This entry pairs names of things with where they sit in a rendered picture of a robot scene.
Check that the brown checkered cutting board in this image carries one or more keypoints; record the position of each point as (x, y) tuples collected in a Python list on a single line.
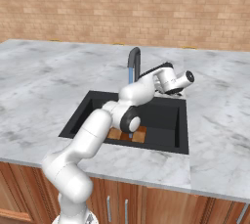
[(139, 136)]

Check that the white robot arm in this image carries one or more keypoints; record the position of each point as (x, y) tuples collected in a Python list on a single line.
[(94, 133)]

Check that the dark grey sink faucet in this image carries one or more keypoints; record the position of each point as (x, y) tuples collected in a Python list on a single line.
[(133, 56)]

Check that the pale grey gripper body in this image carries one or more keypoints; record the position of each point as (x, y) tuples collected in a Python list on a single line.
[(172, 91)]

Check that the black sink basin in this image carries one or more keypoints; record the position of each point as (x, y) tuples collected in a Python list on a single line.
[(162, 120)]

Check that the wooden cupboard door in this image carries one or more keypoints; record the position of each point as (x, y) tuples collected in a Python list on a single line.
[(228, 213), (133, 205), (16, 192), (175, 208), (101, 201)]

